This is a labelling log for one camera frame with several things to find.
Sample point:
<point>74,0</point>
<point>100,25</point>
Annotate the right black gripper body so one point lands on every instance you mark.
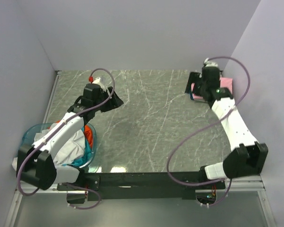
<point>202,87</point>

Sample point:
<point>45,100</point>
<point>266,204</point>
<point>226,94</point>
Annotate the blue plastic laundry basket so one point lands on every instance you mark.
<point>28,134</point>

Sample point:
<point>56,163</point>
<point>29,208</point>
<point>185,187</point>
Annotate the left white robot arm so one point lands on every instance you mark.
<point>35,164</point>

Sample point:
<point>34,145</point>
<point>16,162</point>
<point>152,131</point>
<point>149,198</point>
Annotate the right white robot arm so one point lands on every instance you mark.
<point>247,156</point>

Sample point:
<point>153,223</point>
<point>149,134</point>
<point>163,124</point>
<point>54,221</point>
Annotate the white t shirt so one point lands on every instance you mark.
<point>71,146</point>

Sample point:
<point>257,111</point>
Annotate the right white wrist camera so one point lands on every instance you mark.
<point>208,63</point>

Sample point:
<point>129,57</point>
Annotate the orange t shirt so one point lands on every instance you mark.
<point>81,137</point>

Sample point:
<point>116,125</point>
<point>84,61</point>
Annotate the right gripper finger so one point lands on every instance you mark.
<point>196,98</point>
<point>192,79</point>

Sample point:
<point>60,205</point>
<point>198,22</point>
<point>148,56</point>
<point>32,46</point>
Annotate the teal t shirt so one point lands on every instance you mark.
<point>88,155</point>

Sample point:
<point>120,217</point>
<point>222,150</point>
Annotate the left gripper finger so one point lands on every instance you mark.
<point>114,100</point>
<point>106,107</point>

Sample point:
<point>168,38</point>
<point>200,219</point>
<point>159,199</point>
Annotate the pink t shirt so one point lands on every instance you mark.
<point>226,82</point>

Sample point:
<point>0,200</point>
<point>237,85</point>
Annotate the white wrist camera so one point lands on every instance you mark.
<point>208,63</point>
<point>99,81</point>

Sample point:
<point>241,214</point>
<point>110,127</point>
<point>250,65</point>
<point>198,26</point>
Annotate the folded blue printed t shirt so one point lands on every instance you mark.
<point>194,101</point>

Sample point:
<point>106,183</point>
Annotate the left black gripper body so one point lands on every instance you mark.
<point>103,95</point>

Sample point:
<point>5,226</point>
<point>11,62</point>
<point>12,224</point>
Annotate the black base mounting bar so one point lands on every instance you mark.
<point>112,186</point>

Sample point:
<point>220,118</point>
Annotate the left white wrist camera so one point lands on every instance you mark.
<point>99,81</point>

